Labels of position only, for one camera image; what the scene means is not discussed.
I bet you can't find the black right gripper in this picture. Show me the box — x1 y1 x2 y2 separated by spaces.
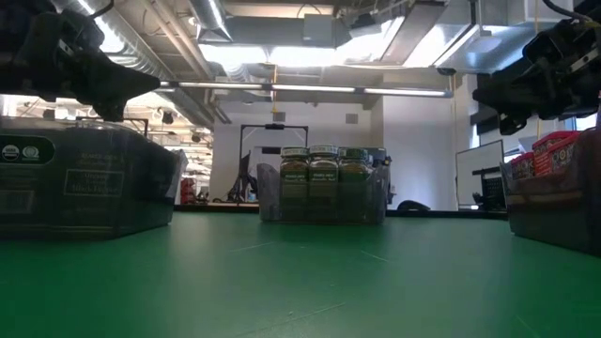
472 18 601 136

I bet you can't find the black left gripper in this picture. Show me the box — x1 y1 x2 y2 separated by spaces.
0 0 162 123

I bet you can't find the green-lid glass spice jar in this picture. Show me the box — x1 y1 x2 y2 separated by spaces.
307 143 340 223
336 146 372 223
279 146 311 223

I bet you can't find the black mesh cart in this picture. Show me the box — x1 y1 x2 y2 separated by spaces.
470 166 507 212

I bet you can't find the smoky clear plastic bin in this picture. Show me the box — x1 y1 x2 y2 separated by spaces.
256 161 390 225
500 126 601 258
0 115 189 241

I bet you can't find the black dome object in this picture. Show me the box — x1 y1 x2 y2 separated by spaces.
397 199 431 212

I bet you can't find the long ceiling light strip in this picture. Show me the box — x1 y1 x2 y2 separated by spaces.
157 79 453 99

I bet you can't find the grey ceiling box unit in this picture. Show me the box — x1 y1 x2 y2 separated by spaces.
302 12 339 48

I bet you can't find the green table mat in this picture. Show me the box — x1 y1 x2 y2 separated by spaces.
0 210 601 338

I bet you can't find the silver ceiling air duct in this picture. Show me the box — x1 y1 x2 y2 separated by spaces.
51 0 222 132
190 0 234 41

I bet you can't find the white board with black frame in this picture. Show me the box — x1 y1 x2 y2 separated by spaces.
455 139 506 208

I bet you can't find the silver rectangular ceiling duct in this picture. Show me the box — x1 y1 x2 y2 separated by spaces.
379 0 541 74

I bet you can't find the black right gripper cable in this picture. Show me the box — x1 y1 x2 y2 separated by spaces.
543 0 593 23

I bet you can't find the black gantry frame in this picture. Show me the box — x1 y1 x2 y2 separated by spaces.
238 123 310 204

